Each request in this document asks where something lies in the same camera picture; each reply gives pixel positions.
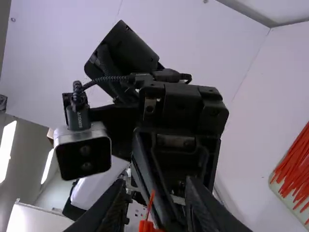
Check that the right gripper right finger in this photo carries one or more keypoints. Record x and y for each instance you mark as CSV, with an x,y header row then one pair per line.
x,y
210,217

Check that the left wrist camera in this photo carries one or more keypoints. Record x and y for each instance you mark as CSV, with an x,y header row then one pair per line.
x,y
82,154

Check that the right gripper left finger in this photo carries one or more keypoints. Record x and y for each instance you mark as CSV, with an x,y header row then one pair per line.
x,y
106,217

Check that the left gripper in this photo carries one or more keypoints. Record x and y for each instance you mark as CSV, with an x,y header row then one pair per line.
x,y
188,113

